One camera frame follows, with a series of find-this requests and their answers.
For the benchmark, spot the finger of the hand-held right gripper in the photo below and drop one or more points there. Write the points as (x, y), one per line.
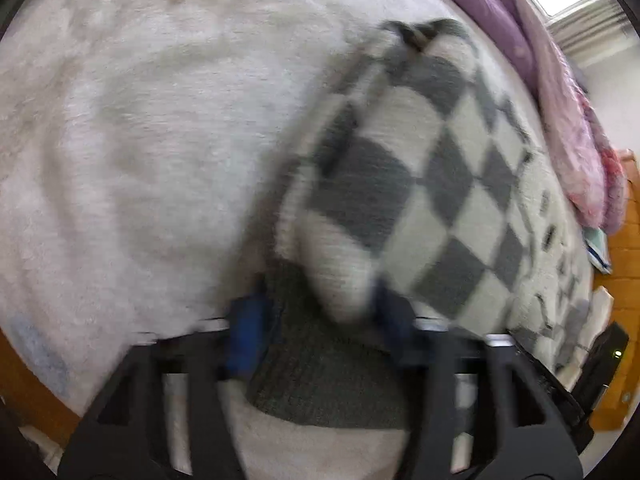
(555, 385)

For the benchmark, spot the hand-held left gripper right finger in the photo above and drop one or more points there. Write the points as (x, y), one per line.
(396, 327)

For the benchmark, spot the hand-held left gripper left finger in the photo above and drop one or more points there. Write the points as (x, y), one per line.
(246, 340)

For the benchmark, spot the grey white checkered sweater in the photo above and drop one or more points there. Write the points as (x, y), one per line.
(400, 180)

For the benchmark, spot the wooden headboard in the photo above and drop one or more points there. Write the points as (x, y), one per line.
(622, 310)

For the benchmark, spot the teal white folded cloth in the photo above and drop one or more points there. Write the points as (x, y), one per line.
(599, 250)

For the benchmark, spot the white fluffy blanket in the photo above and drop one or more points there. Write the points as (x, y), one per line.
(150, 135)

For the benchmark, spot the pink floral blanket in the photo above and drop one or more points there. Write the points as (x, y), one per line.
(575, 135)

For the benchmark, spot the purple quilt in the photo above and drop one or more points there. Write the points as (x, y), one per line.
(480, 5)

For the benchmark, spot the wooden bed frame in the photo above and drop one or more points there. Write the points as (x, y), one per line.
(35, 390)

